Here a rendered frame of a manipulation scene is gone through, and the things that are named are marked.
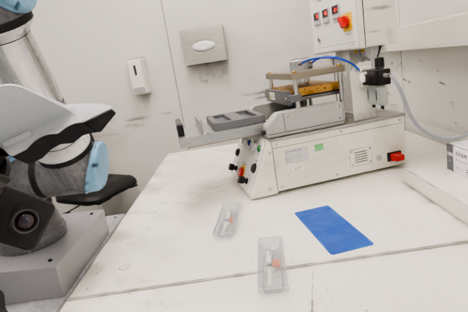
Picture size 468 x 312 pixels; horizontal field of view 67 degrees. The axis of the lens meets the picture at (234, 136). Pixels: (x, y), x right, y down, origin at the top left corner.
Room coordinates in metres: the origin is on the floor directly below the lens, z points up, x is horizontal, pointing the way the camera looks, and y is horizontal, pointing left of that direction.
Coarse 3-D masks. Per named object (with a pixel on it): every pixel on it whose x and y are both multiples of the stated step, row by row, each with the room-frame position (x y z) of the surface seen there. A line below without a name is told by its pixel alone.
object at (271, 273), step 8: (264, 240) 0.72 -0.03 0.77; (272, 240) 0.72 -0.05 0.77; (280, 240) 0.71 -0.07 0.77; (264, 248) 0.69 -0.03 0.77; (272, 248) 0.68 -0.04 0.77; (280, 248) 0.68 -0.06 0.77; (264, 256) 0.66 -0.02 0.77; (272, 256) 0.65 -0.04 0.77; (280, 256) 0.65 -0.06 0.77; (264, 264) 0.63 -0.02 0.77; (272, 264) 0.62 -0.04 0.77; (280, 264) 0.62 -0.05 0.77; (264, 272) 0.60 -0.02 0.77; (272, 272) 0.60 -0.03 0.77; (280, 272) 0.59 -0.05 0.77; (264, 280) 0.58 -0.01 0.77; (272, 280) 0.57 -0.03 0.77; (280, 280) 0.57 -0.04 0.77
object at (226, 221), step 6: (228, 204) 0.96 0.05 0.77; (234, 204) 0.95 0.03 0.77; (240, 204) 0.95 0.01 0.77; (222, 210) 0.92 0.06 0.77; (228, 210) 0.92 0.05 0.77; (234, 210) 0.91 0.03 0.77; (222, 216) 0.89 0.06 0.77; (228, 216) 0.88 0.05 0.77; (234, 216) 0.87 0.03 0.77; (222, 222) 0.85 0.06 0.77; (228, 222) 0.84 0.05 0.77; (234, 222) 0.84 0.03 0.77; (216, 228) 0.82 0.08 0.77; (222, 228) 0.81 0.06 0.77; (228, 228) 0.81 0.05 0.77; (234, 228) 0.80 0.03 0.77
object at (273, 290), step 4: (272, 236) 0.73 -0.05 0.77; (284, 256) 0.64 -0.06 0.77; (264, 288) 0.55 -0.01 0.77; (268, 288) 0.55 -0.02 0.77; (272, 288) 0.55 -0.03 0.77; (276, 288) 0.55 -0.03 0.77; (280, 288) 0.55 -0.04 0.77; (284, 288) 0.55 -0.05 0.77; (288, 288) 0.55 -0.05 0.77; (260, 292) 0.55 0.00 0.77; (264, 292) 0.55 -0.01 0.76; (268, 292) 0.55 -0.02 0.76; (272, 292) 0.56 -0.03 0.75; (276, 292) 0.56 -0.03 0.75; (280, 292) 0.56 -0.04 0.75
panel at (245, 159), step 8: (256, 136) 1.14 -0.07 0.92; (240, 144) 1.31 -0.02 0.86; (264, 144) 1.05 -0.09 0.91; (240, 152) 1.27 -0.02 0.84; (248, 152) 1.18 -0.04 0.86; (256, 152) 1.10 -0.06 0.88; (240, 160) 1.24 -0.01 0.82; (248, 160) 1.15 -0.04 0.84; (256, 160) 1.07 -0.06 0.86; (248, 168) 1.13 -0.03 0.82; (256, 168) 1.05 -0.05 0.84; (248, 176) 1.10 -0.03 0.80; (240, 184) 1.16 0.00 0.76; (248, 184) 1.08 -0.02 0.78; (248, 192) 1.05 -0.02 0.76
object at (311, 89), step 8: (304, 80) 1.21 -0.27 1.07; (312, 80) 1.34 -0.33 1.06; (272, 88) 1.29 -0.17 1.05; (280, 88) 1.21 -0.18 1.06; (288, 88) 1.15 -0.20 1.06; (304, 88) 1.12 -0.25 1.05; (312, 88) 1.12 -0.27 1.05; (320, 88) 1.13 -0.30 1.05; (328, 88) 1.13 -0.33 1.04; (336, 88) 1.14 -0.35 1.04; (304, 96) 1.12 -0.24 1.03; (312, 96) 1.12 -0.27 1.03; (320, 96) 1.13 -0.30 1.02
